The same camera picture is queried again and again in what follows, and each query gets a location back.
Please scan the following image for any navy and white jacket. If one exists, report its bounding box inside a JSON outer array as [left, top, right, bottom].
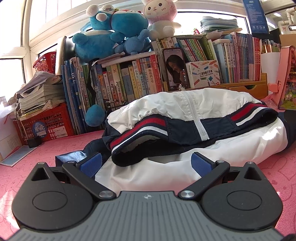
[[55, 89, 288, 193]]

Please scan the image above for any black model bicycle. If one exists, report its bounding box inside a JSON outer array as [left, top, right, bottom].
[[105, 100, 127, 111]]

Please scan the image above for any black strap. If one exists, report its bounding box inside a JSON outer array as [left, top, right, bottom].
[[87, 60, 97, 112]]

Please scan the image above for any red mesh basket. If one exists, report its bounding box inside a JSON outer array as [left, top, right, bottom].
[[32, 51, 57, 75]]

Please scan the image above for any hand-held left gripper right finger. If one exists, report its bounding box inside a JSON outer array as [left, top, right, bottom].
[[179, 152, 264, 200]]

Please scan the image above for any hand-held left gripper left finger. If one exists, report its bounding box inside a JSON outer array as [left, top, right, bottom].
[[31, 153, 116, 200]]

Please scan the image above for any black smartphone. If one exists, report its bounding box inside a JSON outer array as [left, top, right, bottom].
[[162, 48, 191, 91]]

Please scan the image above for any small blue plush toy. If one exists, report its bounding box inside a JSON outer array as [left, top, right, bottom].
[[114, 29, 152, 55]]

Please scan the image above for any wooden desk organizer with drawers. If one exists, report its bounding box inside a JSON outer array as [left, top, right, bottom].
[[162, 73, 269, 98]]

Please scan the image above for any pink toy house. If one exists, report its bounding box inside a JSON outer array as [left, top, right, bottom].
[[268, 46, 296, 110]]

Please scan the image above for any pile of papers on books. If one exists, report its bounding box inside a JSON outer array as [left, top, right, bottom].
[[200, 16, 238, 33]]

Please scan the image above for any blue bordered notebook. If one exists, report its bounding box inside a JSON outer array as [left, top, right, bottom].
[[0, 146, 37, 167]]

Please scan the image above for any grey curved panel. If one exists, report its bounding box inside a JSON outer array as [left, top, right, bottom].
[[55, 36, 75, 76]]

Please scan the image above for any white cardboard box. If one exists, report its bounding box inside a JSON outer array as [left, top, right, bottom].
[[0, 96, 23, 160]]

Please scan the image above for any brown cardboard box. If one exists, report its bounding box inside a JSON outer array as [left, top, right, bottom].
[[279, 34, 296, 48]]

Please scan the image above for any stack of paper booklets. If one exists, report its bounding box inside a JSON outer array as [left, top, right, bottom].
[[15, 72, 66, 116]]

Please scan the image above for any pink printed mat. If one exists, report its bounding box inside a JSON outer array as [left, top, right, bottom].
[[0, 93, 296, 241]]

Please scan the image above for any red plastic crate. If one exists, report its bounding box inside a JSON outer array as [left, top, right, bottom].
[[14, 102, 75, 144]]

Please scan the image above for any row of tall books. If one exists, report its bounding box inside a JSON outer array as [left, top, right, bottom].
[[62, 52, 163, 137]]

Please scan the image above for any pink and white plush bunny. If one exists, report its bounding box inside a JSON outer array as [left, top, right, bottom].
[[142, 0, 182, 40]]

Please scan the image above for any blue standing sign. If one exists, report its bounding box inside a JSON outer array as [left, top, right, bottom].
[[243, 0, 270, 33]]

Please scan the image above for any large blue plush toy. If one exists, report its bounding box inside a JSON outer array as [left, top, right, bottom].
[[72, 4, 149, 64]]

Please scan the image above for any small black box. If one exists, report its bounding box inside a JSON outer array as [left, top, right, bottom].
[[28, 137, 42, 148]]

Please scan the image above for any white paper cylinder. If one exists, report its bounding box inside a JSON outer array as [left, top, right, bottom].
[[261, 52, 281, 95]]

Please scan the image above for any white pencil-print box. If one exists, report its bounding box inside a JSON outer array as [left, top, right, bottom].
[[185, 60, 223, 88]]

